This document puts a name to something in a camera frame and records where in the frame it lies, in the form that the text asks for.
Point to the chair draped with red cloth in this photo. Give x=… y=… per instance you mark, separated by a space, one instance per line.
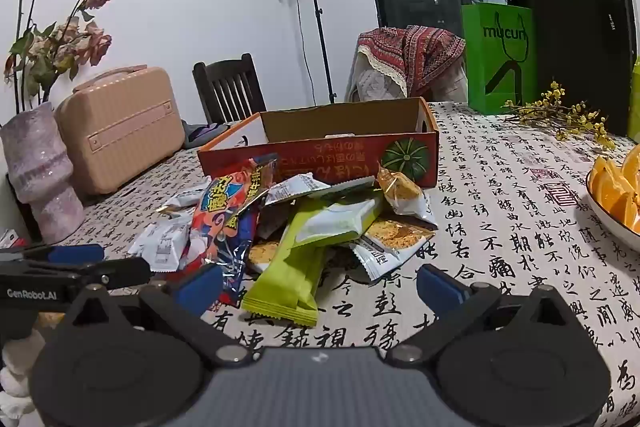
x=370 y=84

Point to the red blue snack bag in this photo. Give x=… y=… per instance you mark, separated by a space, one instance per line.
x=225 y=217

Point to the black paper bag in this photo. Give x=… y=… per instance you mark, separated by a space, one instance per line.
x=580 y=57

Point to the pile of white orange packets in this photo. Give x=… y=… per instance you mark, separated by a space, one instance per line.
x=160 y=242

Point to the yellow flower sprig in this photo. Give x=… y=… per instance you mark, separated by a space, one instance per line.
x=565 y=114

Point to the heap of orange wedges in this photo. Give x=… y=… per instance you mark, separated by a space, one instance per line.
x=617 y=192

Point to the pink ribbed hard case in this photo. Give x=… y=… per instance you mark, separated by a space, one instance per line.
x=120 y=132

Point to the long green snack packet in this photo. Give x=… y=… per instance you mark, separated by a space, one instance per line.
x=290 y=287

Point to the orange cardboard box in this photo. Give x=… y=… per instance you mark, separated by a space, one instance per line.
x=340 y=154

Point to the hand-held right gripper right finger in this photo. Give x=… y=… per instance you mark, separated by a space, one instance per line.
x=440 y=289

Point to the red patterned fringed cloth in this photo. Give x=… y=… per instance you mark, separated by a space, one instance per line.
x=415 y=54

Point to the green white snack packet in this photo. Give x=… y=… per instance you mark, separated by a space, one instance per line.
x=340 y=217

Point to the dark wooden chair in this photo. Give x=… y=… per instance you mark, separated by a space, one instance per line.
x=230 y=89

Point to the yellow green bag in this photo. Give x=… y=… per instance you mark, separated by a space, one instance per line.
x=636 y=97

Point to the white bowl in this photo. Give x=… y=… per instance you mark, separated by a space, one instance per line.
x=607 y=223

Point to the grey purple pouch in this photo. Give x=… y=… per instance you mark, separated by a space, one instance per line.
x=202 y=136

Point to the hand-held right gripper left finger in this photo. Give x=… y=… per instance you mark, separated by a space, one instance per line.
x=200 y=289

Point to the green paper bag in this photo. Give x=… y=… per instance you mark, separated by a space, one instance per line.
x=495 y=62

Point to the dried pink flower bouquet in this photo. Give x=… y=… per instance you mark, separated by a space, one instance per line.
x=50 y=52

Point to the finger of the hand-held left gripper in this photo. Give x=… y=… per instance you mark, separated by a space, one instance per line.
x=120 y=271
x=77 y=253

